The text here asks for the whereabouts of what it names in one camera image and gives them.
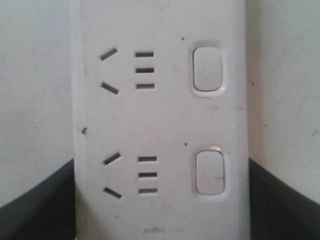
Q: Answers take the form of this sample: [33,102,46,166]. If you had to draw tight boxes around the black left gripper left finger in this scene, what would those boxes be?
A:
[0,159,76,240]

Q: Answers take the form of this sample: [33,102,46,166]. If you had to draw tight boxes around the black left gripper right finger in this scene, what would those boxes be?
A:
[249,159,320,240]

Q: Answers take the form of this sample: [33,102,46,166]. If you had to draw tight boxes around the white five-outlet power strip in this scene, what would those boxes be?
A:
[69,0,250,240]

